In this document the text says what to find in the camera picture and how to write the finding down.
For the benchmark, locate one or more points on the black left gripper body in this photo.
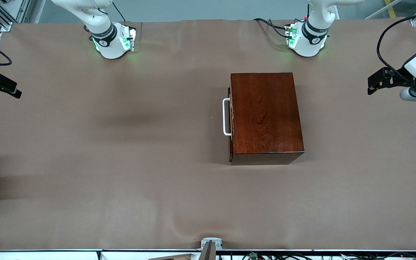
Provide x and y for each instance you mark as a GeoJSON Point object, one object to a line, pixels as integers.
{"type": "Point", "coordinates": [398, 77]}

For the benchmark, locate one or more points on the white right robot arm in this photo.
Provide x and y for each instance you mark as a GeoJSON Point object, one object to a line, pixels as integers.
{"type": "Point", "coordinates": [108, 47]}

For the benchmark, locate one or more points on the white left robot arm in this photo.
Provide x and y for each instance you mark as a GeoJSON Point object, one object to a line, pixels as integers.
{"type": "Point", "coordinates": [309, 43]}

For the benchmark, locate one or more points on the dark brown wooden cabinet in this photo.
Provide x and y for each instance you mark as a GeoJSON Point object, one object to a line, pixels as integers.
{"type": "Point", "coordinates": [265, 115]}

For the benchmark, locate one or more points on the green terminal connector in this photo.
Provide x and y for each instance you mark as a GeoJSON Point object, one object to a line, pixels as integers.
{"type": "Point", "coordinates": [253, 255]}

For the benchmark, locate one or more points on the light wooden board piece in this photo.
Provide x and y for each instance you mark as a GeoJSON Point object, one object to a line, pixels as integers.
{"type": "Point", "coordinates": [172, 257]}

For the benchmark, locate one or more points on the white table edge rail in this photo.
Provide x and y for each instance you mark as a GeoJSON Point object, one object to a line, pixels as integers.
{"type": "Point", "coordinates": [49, 255]}

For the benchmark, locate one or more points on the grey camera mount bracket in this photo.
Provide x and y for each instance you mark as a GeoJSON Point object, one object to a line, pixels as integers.
{"type": "Point", "coordinates": [208, 252]}

